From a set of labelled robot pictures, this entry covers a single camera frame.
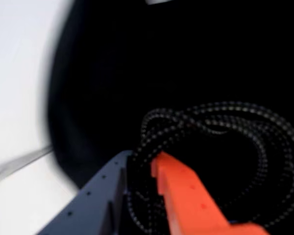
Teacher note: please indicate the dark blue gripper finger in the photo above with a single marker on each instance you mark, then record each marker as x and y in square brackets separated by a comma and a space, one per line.
[95, 200]

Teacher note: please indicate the black fabric bag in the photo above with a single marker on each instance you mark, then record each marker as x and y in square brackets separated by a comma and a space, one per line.
[137, 61]

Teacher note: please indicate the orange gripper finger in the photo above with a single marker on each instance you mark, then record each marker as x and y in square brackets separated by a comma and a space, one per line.
[186, 191]

